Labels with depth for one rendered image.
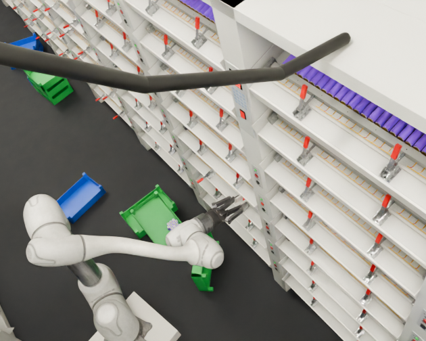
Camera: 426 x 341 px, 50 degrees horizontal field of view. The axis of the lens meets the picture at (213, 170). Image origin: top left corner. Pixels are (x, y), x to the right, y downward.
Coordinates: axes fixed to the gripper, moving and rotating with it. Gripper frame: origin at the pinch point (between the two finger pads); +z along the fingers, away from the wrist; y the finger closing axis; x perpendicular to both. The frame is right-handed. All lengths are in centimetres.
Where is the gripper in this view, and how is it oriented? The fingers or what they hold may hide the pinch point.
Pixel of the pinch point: (243, 199)
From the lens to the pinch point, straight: 211.9
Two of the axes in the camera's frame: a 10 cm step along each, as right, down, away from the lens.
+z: 7.9, -4.4, 4.2
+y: 6.1, 5.6, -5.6
